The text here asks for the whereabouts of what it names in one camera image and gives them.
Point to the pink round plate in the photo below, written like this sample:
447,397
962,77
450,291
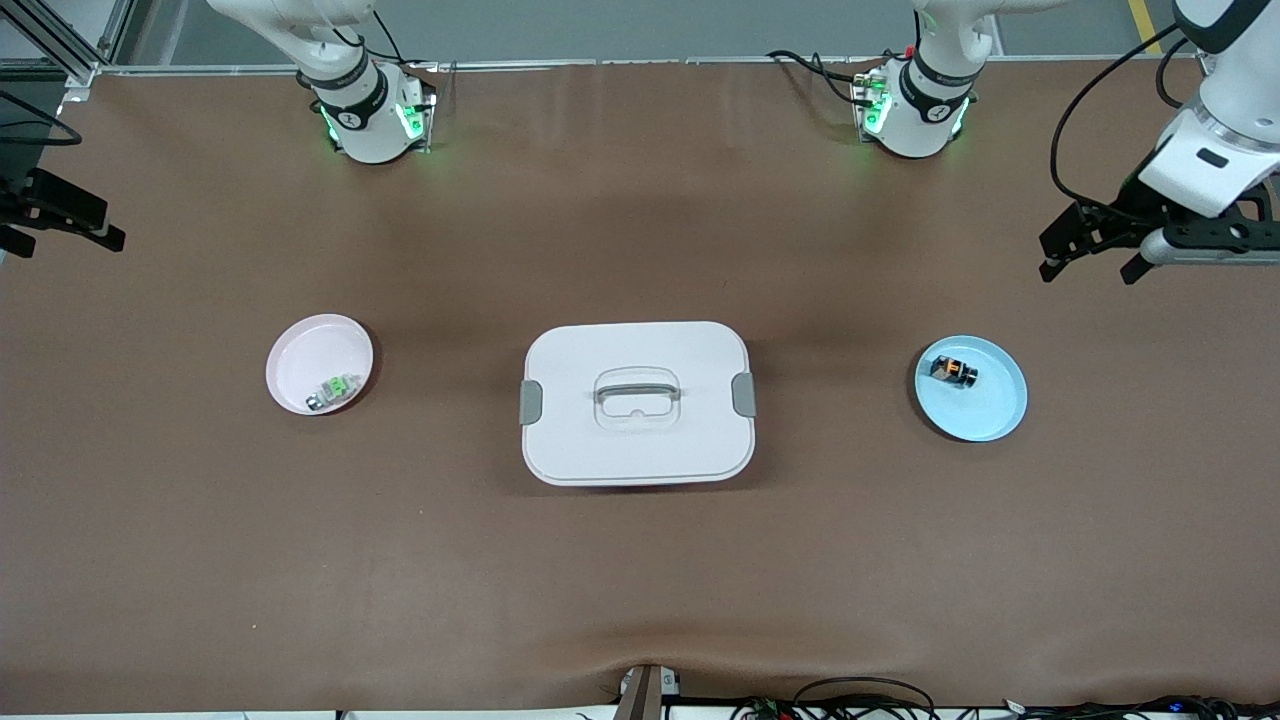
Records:
320,340

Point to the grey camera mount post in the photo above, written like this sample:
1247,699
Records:
640,695

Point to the green and white switch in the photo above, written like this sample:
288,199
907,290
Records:
340,385

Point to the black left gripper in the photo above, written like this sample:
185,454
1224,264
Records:
1128,211

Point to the light blue round plate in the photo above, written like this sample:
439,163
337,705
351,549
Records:
985,410

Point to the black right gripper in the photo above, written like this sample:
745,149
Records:
22,203

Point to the white lidded box grey clasps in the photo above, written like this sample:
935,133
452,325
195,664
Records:
640,450

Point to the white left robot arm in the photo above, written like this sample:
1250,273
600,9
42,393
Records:
1220,150

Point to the aluminium frame profile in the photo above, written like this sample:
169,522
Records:
80,80

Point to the brown table mat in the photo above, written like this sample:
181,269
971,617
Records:
640,580

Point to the orange and black switch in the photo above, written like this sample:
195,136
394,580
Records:
950,370

